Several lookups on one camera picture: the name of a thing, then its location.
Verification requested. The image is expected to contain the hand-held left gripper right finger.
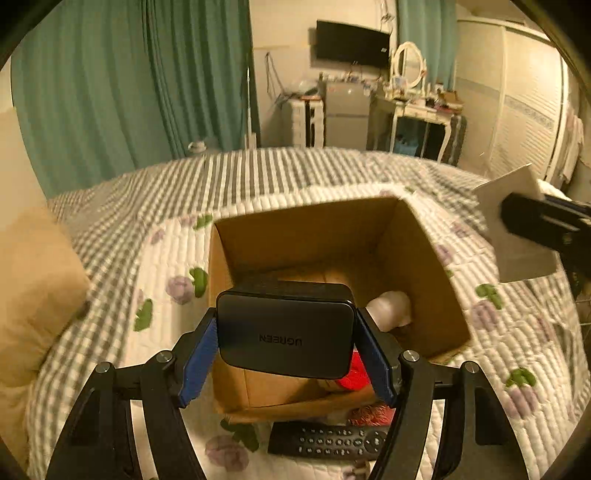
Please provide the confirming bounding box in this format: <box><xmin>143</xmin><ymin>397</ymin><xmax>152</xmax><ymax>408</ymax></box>
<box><xmin>353</xmin><ymin>306</ymin><xmax>529</xmax><ymax>480</ymax></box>

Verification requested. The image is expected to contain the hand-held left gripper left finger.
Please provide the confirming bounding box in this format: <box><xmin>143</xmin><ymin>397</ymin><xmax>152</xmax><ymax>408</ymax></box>
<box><xmin>46</xmin><ymin>307</ymin><xmax>219</xmax><ymax>480</ymax></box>

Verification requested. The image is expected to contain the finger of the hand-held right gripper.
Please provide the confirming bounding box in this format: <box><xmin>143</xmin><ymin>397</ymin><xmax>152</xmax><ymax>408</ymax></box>
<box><xmin>501</xmin><ymin>193</ymin><xmax>591</xmax><ymax>259</ymax></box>

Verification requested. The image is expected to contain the white box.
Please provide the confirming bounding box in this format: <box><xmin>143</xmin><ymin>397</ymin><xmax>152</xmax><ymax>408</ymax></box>
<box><xmin>473</xmin><ymin>163</ymin><xmax>557</xmax><ymax>283</ymax></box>

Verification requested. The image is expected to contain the black rectangular charger box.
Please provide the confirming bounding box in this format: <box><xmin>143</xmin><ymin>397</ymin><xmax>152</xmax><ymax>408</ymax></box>
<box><xmin>216</xmin><ymin>281</ymin><xmax>357</xmax><ymax>381</ymax></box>

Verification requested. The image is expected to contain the cardboard box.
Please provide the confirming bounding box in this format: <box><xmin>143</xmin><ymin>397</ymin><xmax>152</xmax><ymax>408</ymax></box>
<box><xmin>208</xmin><ymin>196</ymin><xmax>472</xmax><ymax>424</ymax></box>

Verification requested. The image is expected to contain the red object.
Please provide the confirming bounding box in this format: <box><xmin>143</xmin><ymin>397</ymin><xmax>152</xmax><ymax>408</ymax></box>
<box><xmin>333</xmin><ymin>350</ymin><xmax>373</xmax><ymax>391</ymax></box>

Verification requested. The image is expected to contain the white rounded object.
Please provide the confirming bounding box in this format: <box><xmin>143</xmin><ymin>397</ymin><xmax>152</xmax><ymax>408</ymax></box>
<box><xmin>366</xmin><ymin>291</ymin><xmax>413</xmax><ymax>332</ymax></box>

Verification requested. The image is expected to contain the black remote control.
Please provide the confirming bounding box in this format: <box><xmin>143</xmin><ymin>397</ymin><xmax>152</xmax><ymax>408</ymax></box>
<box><xmin>267</xmin><ymin>422</ymin><xmax>392</xmax><ymax>460</ymax></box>

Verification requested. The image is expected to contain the white wardrobe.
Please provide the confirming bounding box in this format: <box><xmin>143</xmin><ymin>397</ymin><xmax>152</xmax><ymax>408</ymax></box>
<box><xmin>454</xmin><ymin>18</ymin><xmax>570</xmax><ymax>182</ymax></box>

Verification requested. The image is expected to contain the white dressing table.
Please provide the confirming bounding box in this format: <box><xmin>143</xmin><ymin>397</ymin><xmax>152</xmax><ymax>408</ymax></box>
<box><xmin>369</xmin><ymin>90</ymin><xmax>465</xmax><ymax>162</ymax></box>

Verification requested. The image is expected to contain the beige pillow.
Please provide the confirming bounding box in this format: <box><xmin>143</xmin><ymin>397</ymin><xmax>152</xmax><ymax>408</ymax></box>
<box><xmin>0</xmin><ymin>203</ymin><xmax>93</xmax><ymax>467</ymax></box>

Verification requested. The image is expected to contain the oval white vanity mirror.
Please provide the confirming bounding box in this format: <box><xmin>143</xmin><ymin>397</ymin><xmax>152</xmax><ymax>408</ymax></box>
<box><xmin>390</xmin><ymin>41</ymin><xmax>426</xmax><ymax>90</ymax></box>

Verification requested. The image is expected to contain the narrow green curtain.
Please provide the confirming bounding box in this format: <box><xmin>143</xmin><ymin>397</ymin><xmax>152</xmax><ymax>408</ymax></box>
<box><xmin>397</xmin><ymin>0</ymin><xmax>460</xmax><ymax>89</ymax></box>

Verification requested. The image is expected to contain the small grey refrigerator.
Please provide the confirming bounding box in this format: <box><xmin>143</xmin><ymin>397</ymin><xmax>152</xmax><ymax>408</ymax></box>
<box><xmin>324</xmin><ymin>80</ymin><xmax>376</xmax><ymax>149</ymax></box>

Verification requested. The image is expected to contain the white storage cart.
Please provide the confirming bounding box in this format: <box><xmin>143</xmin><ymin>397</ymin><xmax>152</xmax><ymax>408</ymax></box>
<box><xmin>289</xmin><ymin>98</ymin><xmax>327</xmax><ymax>148</ymax></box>

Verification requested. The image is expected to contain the black wall television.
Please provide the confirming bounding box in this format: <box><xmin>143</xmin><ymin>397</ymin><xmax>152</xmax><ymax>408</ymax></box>
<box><xmin>316</xmin><ymin>19</ymin><xmax>391</xmax><ymax>66</ymax></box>

